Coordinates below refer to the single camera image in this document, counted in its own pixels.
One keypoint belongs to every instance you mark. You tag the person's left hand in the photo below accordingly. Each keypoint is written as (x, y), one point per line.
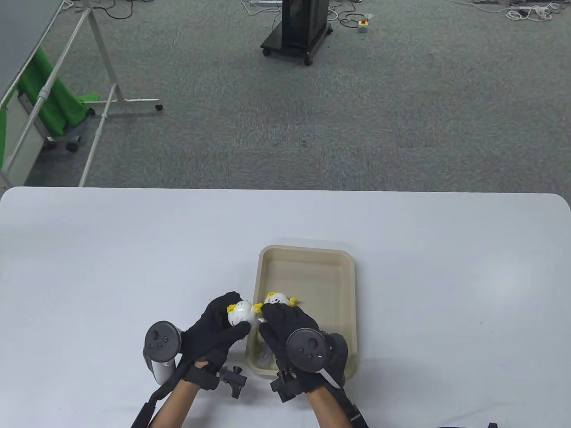
(205, 339)

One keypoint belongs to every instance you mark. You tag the white wheeled panel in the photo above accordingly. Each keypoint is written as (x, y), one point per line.
(31, 151)

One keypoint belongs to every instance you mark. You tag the dark grey hand controller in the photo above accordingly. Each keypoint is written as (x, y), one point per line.
(308, 350)
(160, 341)

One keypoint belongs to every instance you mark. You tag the grey box with red button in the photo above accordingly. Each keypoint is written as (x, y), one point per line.
(363, 26)

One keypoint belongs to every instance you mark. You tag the person's right hand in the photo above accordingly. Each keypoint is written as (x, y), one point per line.
(285, 321)

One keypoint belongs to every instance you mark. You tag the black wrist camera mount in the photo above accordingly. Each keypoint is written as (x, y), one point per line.
(285, 388)
(234, 381)

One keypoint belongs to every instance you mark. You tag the black wheeled cart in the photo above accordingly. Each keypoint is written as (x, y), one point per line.
(299, 22)

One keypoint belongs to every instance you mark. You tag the beige plastic tray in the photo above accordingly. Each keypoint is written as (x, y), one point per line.
(316, 276)

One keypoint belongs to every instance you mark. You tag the white jellyfish mechanical toy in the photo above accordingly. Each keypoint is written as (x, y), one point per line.
(276, 298)
(241, 314)
(266, 356)

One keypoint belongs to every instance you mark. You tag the black left forearm sensor box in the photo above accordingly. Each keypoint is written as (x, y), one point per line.
(142, 417)

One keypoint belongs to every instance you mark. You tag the white metal frame rack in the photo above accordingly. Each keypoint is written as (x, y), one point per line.
(22, 26)

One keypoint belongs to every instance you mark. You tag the green cloth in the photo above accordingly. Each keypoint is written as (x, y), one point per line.
(53, 107)

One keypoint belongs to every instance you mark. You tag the person's right forearm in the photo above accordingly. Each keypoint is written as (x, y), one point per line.
(328, 410)

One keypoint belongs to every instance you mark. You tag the person's left forearm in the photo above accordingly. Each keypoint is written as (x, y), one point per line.
(176, 408)

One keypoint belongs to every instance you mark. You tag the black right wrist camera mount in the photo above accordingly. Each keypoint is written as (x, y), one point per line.
(285, 388)

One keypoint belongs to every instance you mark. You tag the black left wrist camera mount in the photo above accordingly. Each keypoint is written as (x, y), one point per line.
(234, 381)

